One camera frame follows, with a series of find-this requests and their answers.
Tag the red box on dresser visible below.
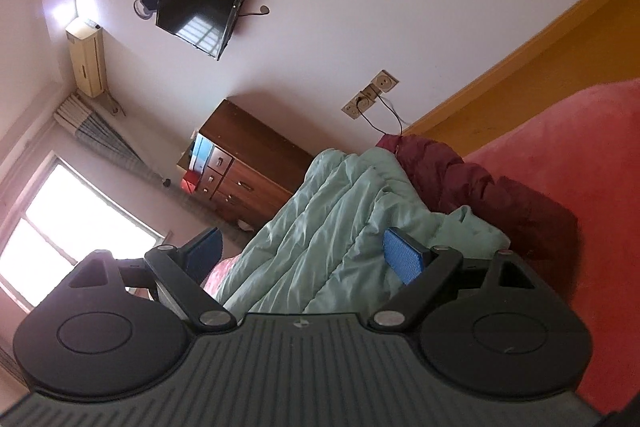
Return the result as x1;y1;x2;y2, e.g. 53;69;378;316
180;170;201;194

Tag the light green quilted jacket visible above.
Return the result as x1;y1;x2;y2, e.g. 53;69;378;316
212;147;510;319

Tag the blue box on dresser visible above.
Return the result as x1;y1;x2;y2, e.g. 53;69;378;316
189;132;213;174

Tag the dark red jacket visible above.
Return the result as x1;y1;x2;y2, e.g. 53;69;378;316
376;134;580;301

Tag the brown wooden dresser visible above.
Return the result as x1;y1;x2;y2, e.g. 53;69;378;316
178;100;312;232

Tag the right plaid curtain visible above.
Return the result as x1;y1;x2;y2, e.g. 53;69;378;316
53;94;172;188

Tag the pink heart-print bed cover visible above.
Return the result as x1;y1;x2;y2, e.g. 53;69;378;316
230;80;639;426

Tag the window with white frame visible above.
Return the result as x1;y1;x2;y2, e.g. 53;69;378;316
1;154;171;313

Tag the wall power socket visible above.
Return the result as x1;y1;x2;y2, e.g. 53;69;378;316
342;69;398;119

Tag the wall air conditioner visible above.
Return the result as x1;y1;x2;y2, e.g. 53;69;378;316
65;17;107;98

